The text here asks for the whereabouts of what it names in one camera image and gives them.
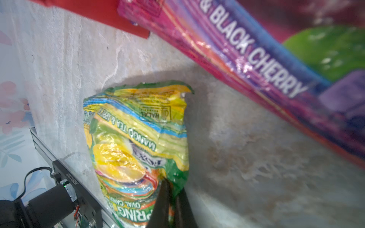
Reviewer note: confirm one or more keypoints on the green Fox's spring tea bag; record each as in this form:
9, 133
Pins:
137, 138

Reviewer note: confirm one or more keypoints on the purple Fox's berries bag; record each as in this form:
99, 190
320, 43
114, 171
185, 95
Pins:
302, 60

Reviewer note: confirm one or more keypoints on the red paper gift bag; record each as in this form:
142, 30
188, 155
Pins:
101, 11

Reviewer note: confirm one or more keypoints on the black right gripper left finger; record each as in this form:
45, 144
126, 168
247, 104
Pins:
160, 214

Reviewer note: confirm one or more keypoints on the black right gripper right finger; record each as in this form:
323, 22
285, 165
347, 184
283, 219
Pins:
184, 217

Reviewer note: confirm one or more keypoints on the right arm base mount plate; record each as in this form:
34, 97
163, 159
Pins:
88, 212

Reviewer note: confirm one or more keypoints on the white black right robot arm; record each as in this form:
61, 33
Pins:
51, 207

